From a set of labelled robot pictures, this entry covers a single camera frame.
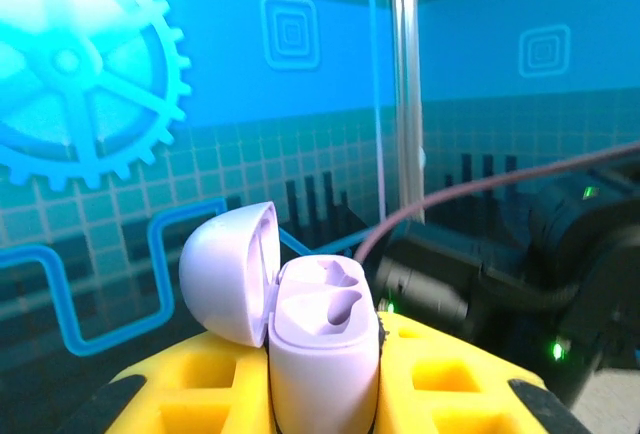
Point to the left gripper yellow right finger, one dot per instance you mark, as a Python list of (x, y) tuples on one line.
[(450, 384)]

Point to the purple round earbud case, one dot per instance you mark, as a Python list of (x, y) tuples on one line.
[(320, 369)]

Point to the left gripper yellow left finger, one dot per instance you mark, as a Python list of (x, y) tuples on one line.
[(200, 394)]

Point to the aluminium frame post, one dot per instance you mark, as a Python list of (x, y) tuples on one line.
[(407, 79)]

